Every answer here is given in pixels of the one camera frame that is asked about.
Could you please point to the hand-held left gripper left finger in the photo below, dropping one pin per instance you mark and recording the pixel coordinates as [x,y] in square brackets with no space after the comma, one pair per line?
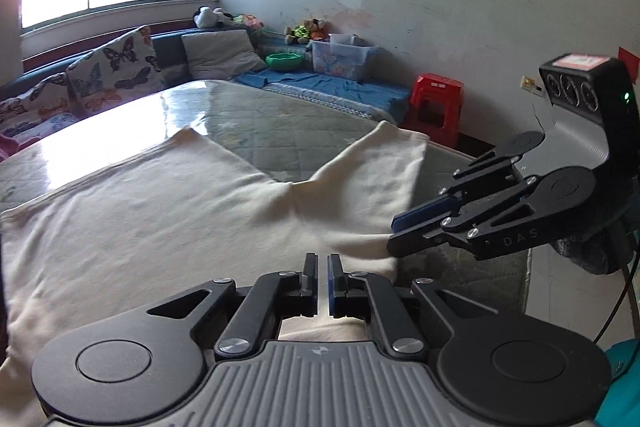
[310,282]

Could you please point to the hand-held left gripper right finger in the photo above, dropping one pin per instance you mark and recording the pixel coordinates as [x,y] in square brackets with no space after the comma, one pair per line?
[332,287]

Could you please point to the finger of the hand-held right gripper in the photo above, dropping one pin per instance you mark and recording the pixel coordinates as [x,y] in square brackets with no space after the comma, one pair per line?
[425,209]
[500,237]

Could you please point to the cream cloth garment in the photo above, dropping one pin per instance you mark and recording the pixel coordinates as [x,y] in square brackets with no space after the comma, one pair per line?
[150,232]

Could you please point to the person's right hand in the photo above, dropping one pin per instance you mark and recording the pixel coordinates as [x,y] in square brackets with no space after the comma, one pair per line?
[600,252]

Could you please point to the red paper sticker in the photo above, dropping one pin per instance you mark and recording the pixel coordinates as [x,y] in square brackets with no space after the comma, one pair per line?
[630,64]

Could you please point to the red plastic stool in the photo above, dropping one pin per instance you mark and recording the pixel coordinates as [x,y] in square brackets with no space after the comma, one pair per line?
[432,107]

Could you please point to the blue crumpled sheet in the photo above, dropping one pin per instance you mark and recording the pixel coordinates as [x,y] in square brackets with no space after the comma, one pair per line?
[325,92]

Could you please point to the clear plastic storage box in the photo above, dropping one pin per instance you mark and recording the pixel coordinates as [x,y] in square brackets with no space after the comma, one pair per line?
[340,62]

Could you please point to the small white plastic box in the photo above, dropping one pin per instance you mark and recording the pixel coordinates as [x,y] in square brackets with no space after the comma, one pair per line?
[342,41]

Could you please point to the person's teal jacket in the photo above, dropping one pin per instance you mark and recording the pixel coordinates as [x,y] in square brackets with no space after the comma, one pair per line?
[622,387]

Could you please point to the green plastic bowl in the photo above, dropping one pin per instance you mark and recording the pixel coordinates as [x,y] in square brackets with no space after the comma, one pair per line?
[284,61]

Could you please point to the green brown plush toy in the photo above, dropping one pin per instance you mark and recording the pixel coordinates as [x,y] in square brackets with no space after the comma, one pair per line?
[305,32]

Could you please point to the grey pillow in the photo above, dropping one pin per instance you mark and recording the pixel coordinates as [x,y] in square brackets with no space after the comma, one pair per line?
[220,54]

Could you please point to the orange plush toy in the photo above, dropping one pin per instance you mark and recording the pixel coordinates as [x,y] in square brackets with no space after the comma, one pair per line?
[247,22]

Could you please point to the blue sofa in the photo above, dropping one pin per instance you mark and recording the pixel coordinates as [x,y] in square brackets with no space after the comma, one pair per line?
[170,52]

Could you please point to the panda plush toy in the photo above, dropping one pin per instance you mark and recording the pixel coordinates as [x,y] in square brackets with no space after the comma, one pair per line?
[210,17]

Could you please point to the butterfly print cushion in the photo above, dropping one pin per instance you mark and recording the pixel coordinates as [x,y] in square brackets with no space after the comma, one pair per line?
[35,102]
[115,72]

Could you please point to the pink crumpled cloth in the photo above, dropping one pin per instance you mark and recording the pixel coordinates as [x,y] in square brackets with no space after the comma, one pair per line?
[15,149]

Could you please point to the white wall socket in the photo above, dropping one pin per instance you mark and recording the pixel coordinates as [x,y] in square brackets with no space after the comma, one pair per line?
[531,85]

